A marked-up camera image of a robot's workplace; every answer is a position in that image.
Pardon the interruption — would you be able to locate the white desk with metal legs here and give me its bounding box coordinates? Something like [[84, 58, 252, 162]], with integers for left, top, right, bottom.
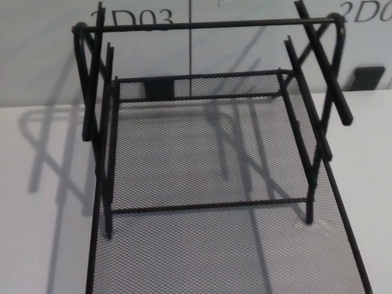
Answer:
[[0, 90, 392, 294]]

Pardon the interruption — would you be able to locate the black cabinet handle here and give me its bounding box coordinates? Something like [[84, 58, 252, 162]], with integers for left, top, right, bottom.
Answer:
[[145, 79, 176, 100], [349, 66, 385, 91]]

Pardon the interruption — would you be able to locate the black wire file rack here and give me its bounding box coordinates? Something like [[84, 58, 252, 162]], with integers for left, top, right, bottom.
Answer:
[[70, 0, 355, 240]]

